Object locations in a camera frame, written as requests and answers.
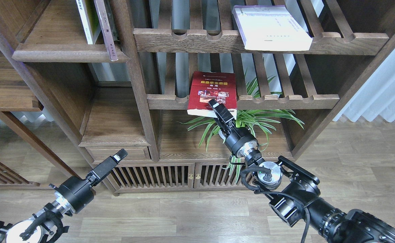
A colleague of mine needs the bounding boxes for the white purple paperback book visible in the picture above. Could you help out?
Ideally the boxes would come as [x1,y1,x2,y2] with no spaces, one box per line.
[232,5,312,51]

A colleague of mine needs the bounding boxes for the white plant pot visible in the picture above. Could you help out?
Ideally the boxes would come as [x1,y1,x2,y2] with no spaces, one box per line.
[218,129,226,143]

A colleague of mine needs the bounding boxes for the grey upright book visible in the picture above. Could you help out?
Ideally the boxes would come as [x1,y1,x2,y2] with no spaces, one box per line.
[104,0,119,41]

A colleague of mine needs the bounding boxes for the red paperback book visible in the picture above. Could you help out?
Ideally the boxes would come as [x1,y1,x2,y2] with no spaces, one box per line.
[188,71,237,118]

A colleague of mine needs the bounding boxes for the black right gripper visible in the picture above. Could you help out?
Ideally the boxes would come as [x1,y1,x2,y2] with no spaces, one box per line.
[208,99,259,158]

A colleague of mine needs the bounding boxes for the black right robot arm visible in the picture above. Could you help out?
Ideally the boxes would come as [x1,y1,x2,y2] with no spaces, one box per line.
[209,99,395,243]

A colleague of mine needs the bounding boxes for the green spider plant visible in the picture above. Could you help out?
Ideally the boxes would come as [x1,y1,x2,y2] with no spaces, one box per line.
[179,77,304,183]

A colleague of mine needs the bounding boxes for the dark wooden bookshelf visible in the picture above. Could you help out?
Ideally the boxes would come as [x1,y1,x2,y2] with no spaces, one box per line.
[0,0,395,195]

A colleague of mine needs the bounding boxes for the yellow green paperback book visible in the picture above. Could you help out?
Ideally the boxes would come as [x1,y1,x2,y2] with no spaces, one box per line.
[76,0,101,45]

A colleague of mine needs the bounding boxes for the thin upright pink book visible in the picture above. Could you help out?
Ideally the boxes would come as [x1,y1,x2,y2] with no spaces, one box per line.
[94,0,118,61]

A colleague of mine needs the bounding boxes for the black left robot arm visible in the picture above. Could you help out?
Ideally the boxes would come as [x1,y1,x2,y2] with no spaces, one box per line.
[0,149,128,243]

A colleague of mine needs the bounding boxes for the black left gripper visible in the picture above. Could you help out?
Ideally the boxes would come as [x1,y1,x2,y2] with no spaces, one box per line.
[49,149,128,214]

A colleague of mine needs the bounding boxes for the white pleated curtain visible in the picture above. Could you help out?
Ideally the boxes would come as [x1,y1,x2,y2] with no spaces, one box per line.
[333,49,395,123]

